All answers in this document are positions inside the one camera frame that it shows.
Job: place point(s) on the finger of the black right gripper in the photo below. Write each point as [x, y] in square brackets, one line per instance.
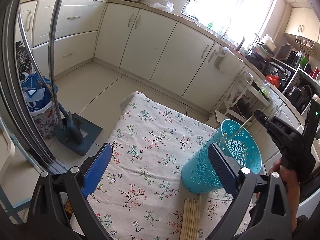
[262, 119]

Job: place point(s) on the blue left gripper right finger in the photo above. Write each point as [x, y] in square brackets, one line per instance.
[225, 168]

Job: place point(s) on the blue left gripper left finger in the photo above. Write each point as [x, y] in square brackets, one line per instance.
[93, 169]

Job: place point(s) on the teal perforated plastic basket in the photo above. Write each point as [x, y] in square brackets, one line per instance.
[198, 175]

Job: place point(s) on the wooden chopstick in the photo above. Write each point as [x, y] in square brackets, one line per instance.
[191, 218]
[240, 128]
[187, 218]
[184, 219]
[192, 231]
[197, 219]

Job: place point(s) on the cream kitchen cabinets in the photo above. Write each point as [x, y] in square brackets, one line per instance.
[106, 50]

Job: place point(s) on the person's right hand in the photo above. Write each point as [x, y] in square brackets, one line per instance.
[293, 189]

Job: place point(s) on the white rolling storage cart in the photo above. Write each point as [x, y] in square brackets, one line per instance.
[245, 96]

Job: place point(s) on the red plastic bag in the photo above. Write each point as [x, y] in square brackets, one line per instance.
[273, 79]

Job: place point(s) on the floral tablecloth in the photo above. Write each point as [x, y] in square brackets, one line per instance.
[141, 195]

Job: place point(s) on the black toaster oven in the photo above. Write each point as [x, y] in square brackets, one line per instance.
[282, 70]

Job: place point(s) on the white refrigerator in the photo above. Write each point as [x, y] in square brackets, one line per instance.
[309, 197]

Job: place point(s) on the white shelf rack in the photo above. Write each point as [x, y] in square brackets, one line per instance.
[300, 90]

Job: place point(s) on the white hanging bag on cabinet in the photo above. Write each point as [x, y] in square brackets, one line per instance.
[226, 62]

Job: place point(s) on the floral bin with blue bag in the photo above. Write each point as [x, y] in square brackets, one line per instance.
[39, 102]

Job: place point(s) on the white plastic bag on counter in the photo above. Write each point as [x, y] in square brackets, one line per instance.
[165, 5]

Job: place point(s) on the blue dustpan with handle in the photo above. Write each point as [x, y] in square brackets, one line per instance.
[73, 131]

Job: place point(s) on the upper wall cabinets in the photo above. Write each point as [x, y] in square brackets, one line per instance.
[303, 22]

